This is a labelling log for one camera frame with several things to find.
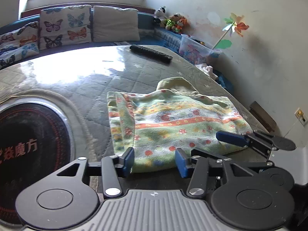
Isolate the green patterned child garment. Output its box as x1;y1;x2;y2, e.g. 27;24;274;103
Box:
107;77;252;173

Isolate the round induction cooktop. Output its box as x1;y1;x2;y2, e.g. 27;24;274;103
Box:
1;98;75;226

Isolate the clear plastic toy bin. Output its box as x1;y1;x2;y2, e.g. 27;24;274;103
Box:
178;34;222;65

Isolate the colourful paper pinwheel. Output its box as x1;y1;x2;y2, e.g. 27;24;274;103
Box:
211;13;249;49

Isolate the black remote control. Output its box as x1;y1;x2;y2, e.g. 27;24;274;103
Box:
130;44;173;64

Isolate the orange plush toy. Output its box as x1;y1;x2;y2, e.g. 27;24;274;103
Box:
174;17;188;34

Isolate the blue sofa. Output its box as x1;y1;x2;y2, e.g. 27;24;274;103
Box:
1;13;181;69

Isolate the green vest plush toy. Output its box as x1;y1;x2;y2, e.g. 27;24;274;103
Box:
165;13;182;31

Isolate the plain beige cushion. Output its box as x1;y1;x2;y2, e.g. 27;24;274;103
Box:
93;6;140;42

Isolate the cow plush toy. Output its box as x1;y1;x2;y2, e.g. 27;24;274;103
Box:
153;6;167;28

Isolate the upright butterfly cushion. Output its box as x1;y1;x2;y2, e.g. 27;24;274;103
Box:
40;5;92;50

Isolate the low butterfly pillow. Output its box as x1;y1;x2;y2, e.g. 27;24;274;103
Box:
0;21;39;69

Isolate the wall power socket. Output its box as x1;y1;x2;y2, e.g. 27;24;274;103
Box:
295;108;308;126

